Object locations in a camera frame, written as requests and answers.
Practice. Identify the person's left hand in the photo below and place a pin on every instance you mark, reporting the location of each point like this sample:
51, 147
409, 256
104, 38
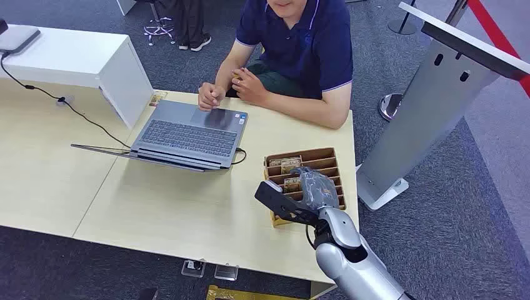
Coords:
248, 85

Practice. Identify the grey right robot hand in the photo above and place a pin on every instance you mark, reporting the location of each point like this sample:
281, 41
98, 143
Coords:
316, 190

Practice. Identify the person's right hand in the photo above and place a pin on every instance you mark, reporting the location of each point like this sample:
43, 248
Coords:
210, 96

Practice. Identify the person's left forearm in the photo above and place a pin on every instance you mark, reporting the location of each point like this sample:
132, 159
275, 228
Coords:
306, 109

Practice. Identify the person's right forearm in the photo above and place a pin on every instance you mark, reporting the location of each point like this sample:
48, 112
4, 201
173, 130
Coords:
232, 62

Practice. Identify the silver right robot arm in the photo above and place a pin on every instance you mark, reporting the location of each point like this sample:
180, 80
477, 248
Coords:
352, 265

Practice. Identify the brown printed hotel card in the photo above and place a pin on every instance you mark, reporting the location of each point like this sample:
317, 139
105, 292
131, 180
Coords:
292, 185
290, 164

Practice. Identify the wooden slotted card holder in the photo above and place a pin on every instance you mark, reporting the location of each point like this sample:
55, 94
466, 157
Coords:
319, 156

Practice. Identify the brown card on desk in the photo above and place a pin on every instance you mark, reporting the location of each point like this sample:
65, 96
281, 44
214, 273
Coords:
157, 98

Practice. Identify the person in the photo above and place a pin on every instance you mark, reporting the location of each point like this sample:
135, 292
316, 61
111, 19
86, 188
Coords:
302, 45

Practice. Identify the standing person's legs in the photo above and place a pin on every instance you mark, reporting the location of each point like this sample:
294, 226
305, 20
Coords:
190, 20

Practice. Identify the grey open laptop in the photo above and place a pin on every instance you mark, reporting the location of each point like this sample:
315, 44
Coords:
186, 136

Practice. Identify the chrome chair base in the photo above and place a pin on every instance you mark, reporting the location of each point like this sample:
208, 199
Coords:
159, 29

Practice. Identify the clear acrylic block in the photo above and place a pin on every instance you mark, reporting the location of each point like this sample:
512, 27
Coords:
193, 268
226, 272

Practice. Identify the white furniture corner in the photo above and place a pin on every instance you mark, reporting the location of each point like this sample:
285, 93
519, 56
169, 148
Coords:
125, 6

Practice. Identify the gold patterned sheet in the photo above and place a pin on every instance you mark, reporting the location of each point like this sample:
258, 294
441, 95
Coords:
236, 294

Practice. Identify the white desk riser box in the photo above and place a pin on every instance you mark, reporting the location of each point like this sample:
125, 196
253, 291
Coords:
82, 62

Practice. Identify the grey white kiosk stand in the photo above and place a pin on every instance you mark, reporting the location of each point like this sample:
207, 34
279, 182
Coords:
426, 116

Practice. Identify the dark stanchion with round base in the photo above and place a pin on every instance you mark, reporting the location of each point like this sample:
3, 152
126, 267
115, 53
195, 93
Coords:
402, 26

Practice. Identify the small black object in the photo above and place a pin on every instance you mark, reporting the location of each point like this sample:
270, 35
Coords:
148, 294

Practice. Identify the grey flat device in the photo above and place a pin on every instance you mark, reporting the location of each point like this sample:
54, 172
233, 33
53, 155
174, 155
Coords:
16, 38

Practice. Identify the red barrier belt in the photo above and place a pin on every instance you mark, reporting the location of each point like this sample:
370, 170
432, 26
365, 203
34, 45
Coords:
494, 33

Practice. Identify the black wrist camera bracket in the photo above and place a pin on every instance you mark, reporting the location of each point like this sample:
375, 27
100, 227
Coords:
281, 203

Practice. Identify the chrome stanchion with post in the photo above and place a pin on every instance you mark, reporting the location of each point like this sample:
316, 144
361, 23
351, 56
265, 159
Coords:
389, 107

